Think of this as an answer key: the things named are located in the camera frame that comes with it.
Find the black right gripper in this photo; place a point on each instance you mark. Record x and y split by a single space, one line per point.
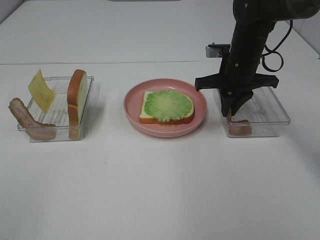
238 77

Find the bacon strip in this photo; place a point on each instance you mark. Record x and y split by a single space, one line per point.
27 120
241 128

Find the green lettuce leaf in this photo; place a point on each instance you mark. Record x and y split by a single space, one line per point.
168 106

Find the bread slice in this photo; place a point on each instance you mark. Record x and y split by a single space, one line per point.
147 118
76 99

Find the yellow cheese slice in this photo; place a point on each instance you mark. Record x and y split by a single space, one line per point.
40 92

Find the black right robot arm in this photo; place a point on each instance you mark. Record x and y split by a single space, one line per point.
255 19

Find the clear right plastic container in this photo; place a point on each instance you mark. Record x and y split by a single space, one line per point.
264 111

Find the clear plastic container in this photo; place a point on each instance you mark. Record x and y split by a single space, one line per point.
264 111
57 114

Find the pink round plate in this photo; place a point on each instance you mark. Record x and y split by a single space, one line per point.
133 102

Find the clear left plastic container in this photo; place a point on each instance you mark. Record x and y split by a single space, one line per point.
57 114

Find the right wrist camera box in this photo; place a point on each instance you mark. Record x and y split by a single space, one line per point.
217 50

